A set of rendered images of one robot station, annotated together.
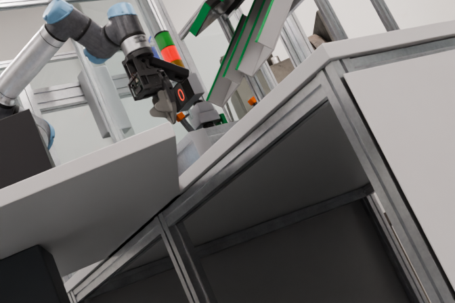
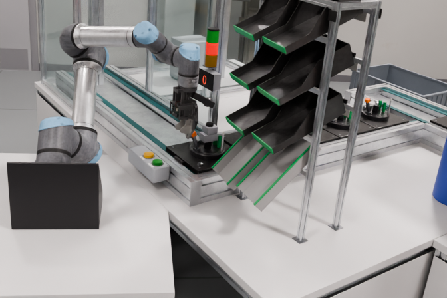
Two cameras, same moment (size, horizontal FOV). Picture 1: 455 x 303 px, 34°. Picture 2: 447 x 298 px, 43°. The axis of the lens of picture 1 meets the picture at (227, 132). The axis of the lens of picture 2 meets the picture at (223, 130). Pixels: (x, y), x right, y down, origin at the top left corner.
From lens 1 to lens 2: 144 cm
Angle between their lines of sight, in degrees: 37
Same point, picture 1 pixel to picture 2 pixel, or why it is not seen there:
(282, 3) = (285, 181)
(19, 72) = (100, 43)
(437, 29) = (347, 280)
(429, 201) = not seen: outside the picture
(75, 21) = (155, 46)
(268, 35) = (263, 202)
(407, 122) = not seen: outside the picture
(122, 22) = (187, 64)
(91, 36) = (161, 55)
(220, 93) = (222, 165)
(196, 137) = (193, 186)
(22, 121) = (90, 170)
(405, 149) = not seen: outside the picture
